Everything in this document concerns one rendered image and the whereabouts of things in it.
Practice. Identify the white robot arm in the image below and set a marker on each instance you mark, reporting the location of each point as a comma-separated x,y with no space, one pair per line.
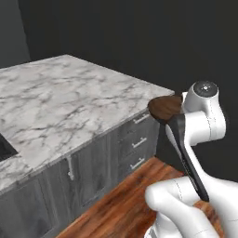
204,127

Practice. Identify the dark sink basin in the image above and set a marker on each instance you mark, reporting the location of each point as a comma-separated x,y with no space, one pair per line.
5,149

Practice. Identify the grey drawer front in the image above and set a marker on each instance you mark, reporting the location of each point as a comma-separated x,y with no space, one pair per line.
127,128
124,169
125,148

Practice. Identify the brown round wooden stool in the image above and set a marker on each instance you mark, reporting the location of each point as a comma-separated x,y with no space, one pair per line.
163,107

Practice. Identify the grey cupboard door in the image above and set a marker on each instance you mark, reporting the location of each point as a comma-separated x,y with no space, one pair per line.
93,173
24,207

